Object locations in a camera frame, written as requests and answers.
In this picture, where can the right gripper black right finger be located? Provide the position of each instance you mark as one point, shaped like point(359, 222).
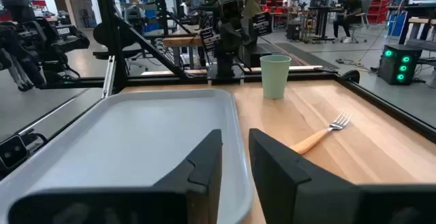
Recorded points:
point(279, 183)

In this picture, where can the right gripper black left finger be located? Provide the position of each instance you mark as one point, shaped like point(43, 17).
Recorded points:
point(201, 183)

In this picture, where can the pale green cup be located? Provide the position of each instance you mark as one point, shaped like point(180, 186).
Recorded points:
point(274, 77)

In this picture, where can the neighbouring rig black robot arm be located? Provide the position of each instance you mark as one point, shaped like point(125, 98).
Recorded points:
point(37, 43)

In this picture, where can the grey plastic tray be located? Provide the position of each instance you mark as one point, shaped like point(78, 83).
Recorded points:
point(136, 139)

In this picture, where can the wooden workbench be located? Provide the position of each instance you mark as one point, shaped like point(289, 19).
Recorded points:
point(182, 41)

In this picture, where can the black floor mat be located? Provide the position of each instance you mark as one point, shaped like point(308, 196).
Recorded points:
point(306, 55)

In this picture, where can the black standing desk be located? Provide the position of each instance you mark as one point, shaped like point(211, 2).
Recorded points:
point(322, 21)

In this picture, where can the grey office chair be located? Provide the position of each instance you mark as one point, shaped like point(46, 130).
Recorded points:
point(359, 26)

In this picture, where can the red shelving rack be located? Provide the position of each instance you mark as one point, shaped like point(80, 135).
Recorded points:
point(379, 6)

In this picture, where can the black computer tower green lights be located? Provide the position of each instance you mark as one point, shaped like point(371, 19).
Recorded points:
point(398, 64)

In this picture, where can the black aluminium table frame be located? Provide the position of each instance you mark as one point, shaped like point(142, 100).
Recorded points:
point(116, 30)

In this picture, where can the small black exterior camera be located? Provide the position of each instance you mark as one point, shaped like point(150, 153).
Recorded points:
point(13, 153)

